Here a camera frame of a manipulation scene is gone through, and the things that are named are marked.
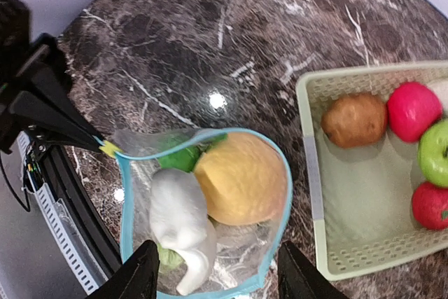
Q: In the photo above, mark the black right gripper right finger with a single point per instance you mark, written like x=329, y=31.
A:
x=298, y=278

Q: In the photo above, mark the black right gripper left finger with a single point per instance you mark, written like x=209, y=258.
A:
x=136, y=279

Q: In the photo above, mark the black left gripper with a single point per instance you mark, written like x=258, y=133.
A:
x=41, y=107

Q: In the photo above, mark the white garlic toy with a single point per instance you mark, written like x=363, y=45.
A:
x=179, y=222

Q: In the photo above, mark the clear zip bag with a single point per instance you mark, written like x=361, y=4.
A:
x=136, y=154

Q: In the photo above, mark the yellow peach toy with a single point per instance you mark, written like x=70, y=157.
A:
x=243, y=180

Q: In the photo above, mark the green leafy vegetable toy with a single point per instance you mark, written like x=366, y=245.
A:
x=186, y=158

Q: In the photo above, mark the round red fruit toy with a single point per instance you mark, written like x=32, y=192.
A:
x=412, y=109

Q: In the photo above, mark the white green cabbage toy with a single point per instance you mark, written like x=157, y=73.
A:
x=228, y=240

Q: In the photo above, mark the pale green perforated basket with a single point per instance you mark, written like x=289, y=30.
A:
x=361, y=197

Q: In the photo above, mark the brown potato toy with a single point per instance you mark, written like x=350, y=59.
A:
x=355, y=120

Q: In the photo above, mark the white radish with leaves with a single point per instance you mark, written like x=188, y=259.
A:
x=440, y=88

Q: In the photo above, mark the light blue cable duct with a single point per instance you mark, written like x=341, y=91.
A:
x=63, y=228

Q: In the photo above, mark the black table edge rail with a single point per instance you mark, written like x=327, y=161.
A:
x=65, y=184

